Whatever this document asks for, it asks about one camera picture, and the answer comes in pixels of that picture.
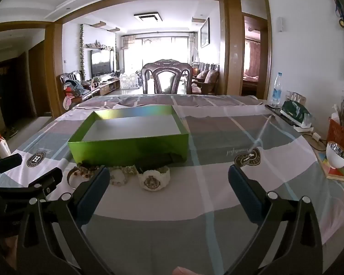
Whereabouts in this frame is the thin metal bangle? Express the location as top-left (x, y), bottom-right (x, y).
top-left (67, 168), bottom-right (90, 190)

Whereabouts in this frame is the dark brown beaded bracelet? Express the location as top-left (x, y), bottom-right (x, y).
top-left (74, 163), bottom-right (104, 182)

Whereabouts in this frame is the rectangular ceiling lamp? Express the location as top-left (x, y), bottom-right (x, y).
top-left (134, 12), bottom-right (163, 22)

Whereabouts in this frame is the beige bead bracelet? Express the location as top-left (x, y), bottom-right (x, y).
top-left (137, 166), bottom-right (171, 191)

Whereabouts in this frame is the green bordered mat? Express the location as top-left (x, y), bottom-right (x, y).
top-left (68, 105), bottom-right (190, 167)

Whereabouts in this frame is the white bowl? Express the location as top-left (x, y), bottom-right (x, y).
top-left (326, 141), bottom-right (344, 169)

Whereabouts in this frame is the green ivy garland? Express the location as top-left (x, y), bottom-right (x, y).
top-left (79, 24), bottom-right (86, 81)

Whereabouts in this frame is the red and white beaded bracelet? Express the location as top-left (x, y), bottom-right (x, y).
top-left (109, 166), bottom-right (138, 188)

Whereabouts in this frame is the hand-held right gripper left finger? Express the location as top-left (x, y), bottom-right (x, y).
top-left (16, 165), bottom-right (115, 275)

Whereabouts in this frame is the green tissue box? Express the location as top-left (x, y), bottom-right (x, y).
top-left (280, 100), bottom-right (315, 128)

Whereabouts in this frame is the framed wall picture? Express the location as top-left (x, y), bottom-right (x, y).
top-left (201, 18), bottom-right (211, 48)

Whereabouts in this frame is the wooden television cabinet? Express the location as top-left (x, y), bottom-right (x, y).
top-left (92, 76), bottom-right (121, 96)

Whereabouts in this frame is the flat screen television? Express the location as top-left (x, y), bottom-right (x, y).
top-left (91, 50), bottom-right (115, 78)

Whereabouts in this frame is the wooden armchair with clothes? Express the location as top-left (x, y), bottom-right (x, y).
top-left (60, 71), bottom-right (94, 104)

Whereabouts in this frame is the wooden sofa with cushions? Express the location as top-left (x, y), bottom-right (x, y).
top-left (191, 63), bottom-right (221, 95)

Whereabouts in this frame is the white charger with cable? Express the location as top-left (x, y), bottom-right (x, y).
top-left (302, 132), bottom-right (327, 151)

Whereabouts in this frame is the red and white bag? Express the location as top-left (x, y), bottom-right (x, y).
top-left (0, 130), bottom-right (11, 159)

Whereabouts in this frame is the colourful flat board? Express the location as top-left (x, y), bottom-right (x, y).
top-left (315, 150), bottom-right (344, 182)

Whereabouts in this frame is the clear water bottle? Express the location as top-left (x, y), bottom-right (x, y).
top-left (271, 72), bottom-right (284, 106)

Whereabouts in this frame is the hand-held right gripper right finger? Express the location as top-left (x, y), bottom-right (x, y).
top-left (228, 164), bottom-right (324, 275)

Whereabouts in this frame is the orange woven basket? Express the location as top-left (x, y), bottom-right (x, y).
top-left (327, 117), bottom-right (344, 171)

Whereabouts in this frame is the carved wooden dining chair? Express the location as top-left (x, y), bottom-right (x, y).
top-left (141, 59), bottom-right (193, 95)

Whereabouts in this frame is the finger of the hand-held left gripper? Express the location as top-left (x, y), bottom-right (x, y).
top-left (25, 168), bottom-right (64, 200)
top-left (0, 153), bottom-right (23, 187)

